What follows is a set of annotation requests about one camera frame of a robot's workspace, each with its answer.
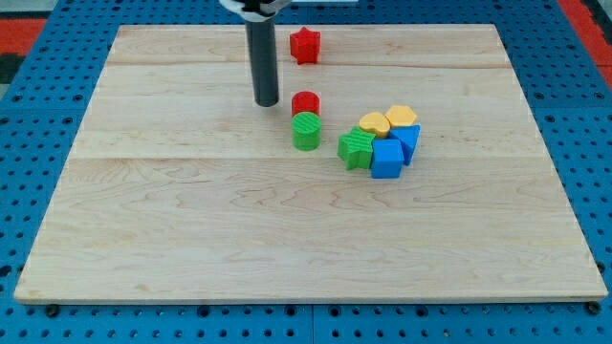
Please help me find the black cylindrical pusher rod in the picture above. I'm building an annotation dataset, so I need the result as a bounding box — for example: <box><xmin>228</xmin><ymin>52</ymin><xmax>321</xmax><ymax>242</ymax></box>
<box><xmin>246</xmin><ymin>17</ymin><xmax>279</xmax><ymax>107</ymax></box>

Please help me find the yellow hexagon block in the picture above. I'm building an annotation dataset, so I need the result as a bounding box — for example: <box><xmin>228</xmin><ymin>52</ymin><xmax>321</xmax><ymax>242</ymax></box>
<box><xmin>384</xmin><ymin>105</ymin><xmax>418</xmax><ymax>128</ymax></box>

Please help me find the green star block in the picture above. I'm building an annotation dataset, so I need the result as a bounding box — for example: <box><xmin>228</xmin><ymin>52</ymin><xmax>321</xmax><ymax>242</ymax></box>
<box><xmin>338</xmin><ymin>126</ymin><xmax>376</xmax><ymax>170</ymax></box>

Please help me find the yellow heart block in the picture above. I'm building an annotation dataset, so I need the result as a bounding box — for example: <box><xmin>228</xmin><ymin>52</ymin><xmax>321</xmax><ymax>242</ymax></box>
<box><xmin>359</xmin><ymin>112</ymin><xmax>391</xmax><ymax>139</ymax></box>

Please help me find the green cylinder block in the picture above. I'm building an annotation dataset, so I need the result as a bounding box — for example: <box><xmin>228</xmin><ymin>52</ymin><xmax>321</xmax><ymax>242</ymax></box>
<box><xmin>292</xmin><ymin>112</ymin><xmax>321</xmax><ymax>151</ymax></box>

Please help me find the red cylinder block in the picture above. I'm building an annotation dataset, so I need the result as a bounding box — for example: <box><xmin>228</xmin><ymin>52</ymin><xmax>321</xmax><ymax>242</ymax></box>
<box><xmin>292</xmin><ymin>91</ymin><xmax>320</xmax><ymax>117</ymax></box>

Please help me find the red star block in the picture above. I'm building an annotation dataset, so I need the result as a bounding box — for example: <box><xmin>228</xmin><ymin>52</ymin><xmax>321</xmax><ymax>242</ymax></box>
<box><xmin>290</xmin><ymin>27</ymin><xmax>321</xmax><ymax>65</ymax></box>

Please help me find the light wooden board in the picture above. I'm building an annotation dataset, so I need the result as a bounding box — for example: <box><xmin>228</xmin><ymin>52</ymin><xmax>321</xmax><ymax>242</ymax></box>
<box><xmin>14</xmin><ymin>24</ymin><xmax>607</xmax><ymax>305</ymax></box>

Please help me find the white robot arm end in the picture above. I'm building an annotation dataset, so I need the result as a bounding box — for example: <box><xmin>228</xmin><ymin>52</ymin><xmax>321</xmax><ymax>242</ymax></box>
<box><xmin>219</xmin><ymin>0</ymin><xmax>292</xmax><ymax>23</ymax></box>

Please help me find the blue triangle block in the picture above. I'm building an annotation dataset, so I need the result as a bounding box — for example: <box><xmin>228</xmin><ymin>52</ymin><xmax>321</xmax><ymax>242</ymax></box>
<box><xmin>389</xmin><ymin>124</ymin><xmax>421</xmax><ymax>166</ymax></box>

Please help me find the blue cube block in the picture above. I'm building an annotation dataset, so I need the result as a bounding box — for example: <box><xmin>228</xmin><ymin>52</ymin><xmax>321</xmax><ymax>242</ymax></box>
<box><xmin>370</xmin><ymin>139</ymin><xmax>404</xmax><ymax>179</ymax></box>

